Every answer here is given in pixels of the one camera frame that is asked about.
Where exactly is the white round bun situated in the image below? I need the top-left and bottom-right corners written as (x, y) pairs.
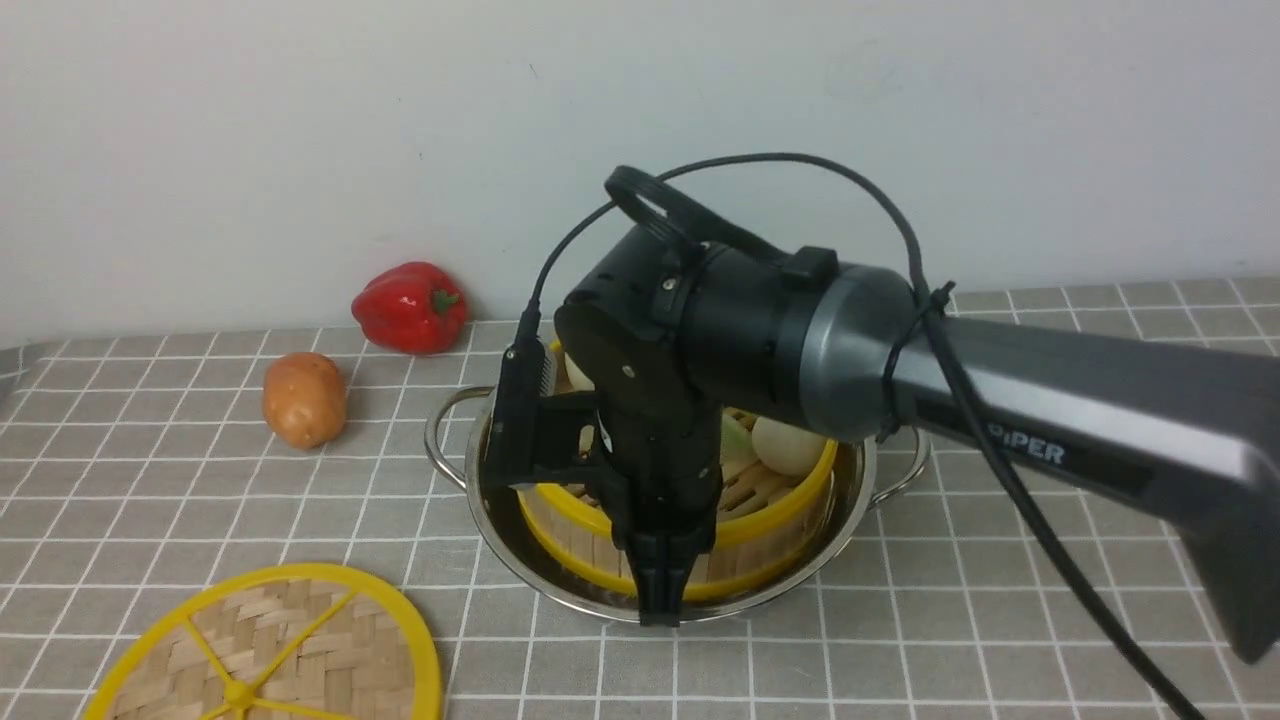
top-left (563, 352), bottom-right (595, 392)

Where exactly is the stainless steel pot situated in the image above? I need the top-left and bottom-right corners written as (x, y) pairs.
top-left (424, 386), bottom-right (931, 625)

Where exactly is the grey checkered tablecloth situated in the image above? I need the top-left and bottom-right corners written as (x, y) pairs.
top-left (0, 278), bottom-right (1280, 720)

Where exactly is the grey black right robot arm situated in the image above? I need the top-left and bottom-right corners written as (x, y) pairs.
top-left (554, 228), bottom-right (1279, 664)

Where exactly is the red bell pepper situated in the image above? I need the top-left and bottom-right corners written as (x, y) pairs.
top-left (351, 261), bottom-right (468, 355)

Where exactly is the cream round bun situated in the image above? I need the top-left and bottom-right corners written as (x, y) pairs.
top-left (751, 416), bottom-right (827, 479)

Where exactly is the brown potato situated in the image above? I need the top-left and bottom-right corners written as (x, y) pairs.
top-left (262, 352), bottom-right (347, 451)

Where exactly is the yellow bamboo steamer basket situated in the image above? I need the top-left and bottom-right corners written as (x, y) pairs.
top-left (516, 338), bottom-right (838, 603)

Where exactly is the green dumpling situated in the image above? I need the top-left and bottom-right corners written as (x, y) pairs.
top-left (719, 409), bottom-right (756, 466)

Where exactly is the black camera cable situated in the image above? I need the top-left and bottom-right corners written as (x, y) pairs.
top-left (517, 152), bottom-right (1207, 720)

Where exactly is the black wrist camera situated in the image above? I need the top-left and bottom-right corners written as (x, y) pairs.
top-left (477, 334), bottom-right (604, 489)

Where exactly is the yellow woven steamer lid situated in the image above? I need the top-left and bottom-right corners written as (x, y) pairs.
top-left (84, 562), bottom-right (447, 719)

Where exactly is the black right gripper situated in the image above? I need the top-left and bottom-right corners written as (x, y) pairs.
top-left (554, 228), bottom-right (722, 628)

